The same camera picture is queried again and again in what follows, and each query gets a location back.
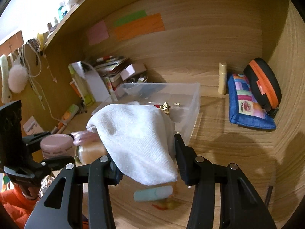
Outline pink lidded jar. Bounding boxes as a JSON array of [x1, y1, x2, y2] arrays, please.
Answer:
[[40, 134, 76, 159]]

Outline pink striped pouch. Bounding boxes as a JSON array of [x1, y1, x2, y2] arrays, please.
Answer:
[[71, 130, 100, 146]]

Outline white towel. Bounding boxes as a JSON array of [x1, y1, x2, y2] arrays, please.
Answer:
[[86, 104, 178, 185]]

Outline white box with print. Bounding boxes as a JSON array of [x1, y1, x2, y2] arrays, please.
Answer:
[[23, 116, 44, 135]]

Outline orange green tube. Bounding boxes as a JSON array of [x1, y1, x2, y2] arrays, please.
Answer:
[[51, 104, 80, 134]]

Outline white fluffy pompom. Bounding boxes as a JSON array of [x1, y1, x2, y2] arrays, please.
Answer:
[[8, 64, 28, 94]]

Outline orange packet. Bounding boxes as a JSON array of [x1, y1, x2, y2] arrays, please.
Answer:
[[69, 81, 82, 98]]

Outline white paper file stand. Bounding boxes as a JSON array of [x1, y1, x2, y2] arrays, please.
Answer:
[[69, 61, 112, 102]]

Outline teal small tube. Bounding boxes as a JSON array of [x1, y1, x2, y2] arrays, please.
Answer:
[[133, 185, 173, 202]]

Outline tall yellow-green bottle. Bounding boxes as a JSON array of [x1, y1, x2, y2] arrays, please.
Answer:
[[68, 64, 95, 106]]

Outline blue patchwork pouch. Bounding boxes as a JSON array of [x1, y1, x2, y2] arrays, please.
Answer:
[[227, 74, 276, 130]]

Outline stack of books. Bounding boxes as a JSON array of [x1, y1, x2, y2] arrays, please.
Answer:
[[94, 56, 131, 101]]

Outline clear plastic storage bin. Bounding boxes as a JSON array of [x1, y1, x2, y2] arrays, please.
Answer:
[[92, 83, 200, 144]]

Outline small pink white box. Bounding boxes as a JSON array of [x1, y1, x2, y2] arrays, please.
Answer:
[[120, 64, 146, 81]]

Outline pink paper note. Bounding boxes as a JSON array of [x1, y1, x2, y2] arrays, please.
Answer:
[[86, 20, 109, 46]]

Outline cream tube bottle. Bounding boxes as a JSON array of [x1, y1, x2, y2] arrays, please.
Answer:
[[218, 63, 227, 95]]

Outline black orange zip case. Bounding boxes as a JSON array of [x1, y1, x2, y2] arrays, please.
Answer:
[[243, 57, 282, 118]]

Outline green paper strip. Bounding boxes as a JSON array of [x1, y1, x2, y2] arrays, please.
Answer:
[[114, 10, 147, 27]]

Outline orange paper strip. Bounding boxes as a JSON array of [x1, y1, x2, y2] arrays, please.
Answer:
[[114, 13, 165, 41]]

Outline hanging white cord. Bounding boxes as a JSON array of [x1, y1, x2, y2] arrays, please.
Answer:
[[20, 40, 63, 122]]

